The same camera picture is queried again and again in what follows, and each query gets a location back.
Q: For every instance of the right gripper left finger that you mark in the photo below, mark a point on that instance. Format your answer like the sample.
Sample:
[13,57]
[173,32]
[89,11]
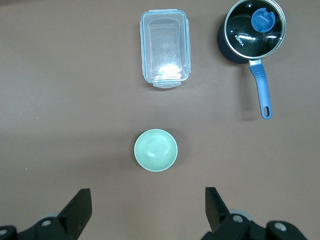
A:
[76,215]

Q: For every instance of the dark blue saucepan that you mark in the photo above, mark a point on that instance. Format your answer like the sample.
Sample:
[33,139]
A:
[261,82]

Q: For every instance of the green bowl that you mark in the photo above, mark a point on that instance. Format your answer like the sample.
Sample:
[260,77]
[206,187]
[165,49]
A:
[156,150]

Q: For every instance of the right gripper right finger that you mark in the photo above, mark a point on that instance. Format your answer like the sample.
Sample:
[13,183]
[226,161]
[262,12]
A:
[220,217]

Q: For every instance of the glass pot lid blue knob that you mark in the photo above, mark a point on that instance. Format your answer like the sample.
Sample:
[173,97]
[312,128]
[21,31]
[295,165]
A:
[240,25]

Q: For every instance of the clear plastic lidded container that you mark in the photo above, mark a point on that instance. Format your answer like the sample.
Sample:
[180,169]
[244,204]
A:
[165,50]

